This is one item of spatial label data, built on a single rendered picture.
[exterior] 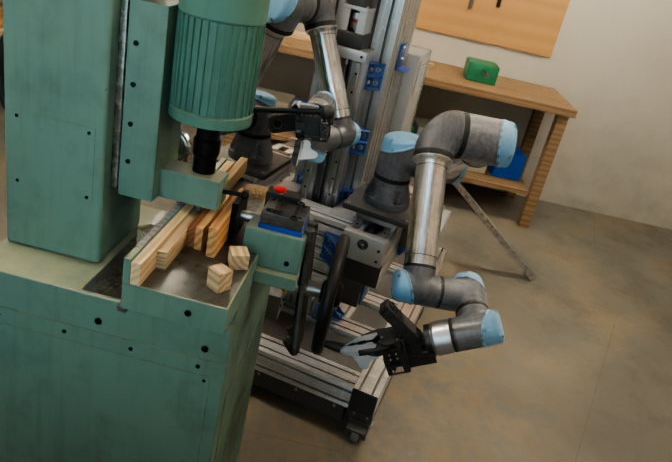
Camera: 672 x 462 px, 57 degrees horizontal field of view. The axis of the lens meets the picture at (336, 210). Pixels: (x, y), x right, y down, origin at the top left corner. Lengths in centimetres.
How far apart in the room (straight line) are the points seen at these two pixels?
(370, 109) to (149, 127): 94
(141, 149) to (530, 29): 363
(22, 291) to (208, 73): 61
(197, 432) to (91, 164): 64
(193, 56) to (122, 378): 71
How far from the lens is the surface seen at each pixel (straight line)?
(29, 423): 171
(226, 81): 127
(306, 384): 223
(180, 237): 134
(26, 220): 154
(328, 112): 144
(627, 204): 526
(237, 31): 126
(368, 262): 190
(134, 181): 142
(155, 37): 131
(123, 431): 159
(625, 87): 494
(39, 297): 147
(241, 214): 143
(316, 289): 146
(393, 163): 192
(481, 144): 153
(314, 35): 187
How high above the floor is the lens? 159
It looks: 24 degrees down
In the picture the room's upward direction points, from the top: 13 degrees clockwise
